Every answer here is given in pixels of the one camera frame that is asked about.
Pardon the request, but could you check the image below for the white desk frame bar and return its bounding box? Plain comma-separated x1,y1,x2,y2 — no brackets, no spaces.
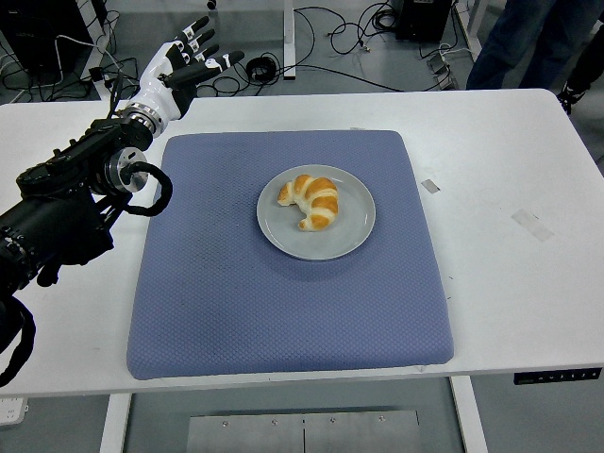
451,0,483,62

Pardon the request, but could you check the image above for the long black floor cable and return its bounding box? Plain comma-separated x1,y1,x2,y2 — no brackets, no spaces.
282,7,407,93

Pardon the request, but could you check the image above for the white table leg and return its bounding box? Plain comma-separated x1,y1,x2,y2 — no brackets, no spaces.
98,393,134,453
448,376,490,453

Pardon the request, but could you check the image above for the large black equipment box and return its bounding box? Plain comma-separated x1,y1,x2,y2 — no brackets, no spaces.
0,0,108,76

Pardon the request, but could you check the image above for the person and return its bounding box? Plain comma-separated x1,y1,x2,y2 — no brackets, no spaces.
556,44,604,116

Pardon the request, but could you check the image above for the white upright desk post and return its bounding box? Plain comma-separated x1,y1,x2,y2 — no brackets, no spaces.
281,0,298,80

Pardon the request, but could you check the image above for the white power strip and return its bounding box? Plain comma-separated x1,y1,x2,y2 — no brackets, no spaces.
0,397,28,425

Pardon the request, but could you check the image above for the white slanted desk leg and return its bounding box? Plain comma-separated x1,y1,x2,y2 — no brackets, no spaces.
77,0,122,101

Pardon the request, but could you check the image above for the grey metal foot pedal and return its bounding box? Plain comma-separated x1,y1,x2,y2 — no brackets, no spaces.
426,49,460,91

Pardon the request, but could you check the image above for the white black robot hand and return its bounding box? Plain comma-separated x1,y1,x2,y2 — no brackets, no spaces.
126,16,245,122

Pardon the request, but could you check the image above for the blue quilted mat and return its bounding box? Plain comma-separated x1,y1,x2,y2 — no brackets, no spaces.
126,129,456,381

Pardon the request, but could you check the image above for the golden croissant bread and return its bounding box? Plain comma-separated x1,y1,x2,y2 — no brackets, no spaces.
277,174,341,233

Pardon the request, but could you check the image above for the black table control panel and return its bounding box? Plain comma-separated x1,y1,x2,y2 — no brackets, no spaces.
512,371,604,387

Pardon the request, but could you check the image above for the coiled black cable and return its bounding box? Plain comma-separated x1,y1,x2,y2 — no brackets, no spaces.
245,55,277,82

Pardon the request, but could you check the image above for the large clear tape patch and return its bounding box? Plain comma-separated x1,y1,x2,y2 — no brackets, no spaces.
510,209,556,243

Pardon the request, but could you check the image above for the grey metal plate with screws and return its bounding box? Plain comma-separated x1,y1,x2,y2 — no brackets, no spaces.
186,410,421,453

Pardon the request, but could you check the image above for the small black equipment box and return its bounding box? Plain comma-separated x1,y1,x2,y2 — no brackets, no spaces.
394,0,454,42

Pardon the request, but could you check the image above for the white floor cable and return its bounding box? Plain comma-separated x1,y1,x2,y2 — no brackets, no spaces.
53,35,143,87

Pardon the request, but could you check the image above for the round grey plate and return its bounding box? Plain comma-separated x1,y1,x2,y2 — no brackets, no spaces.
256,163,378,262

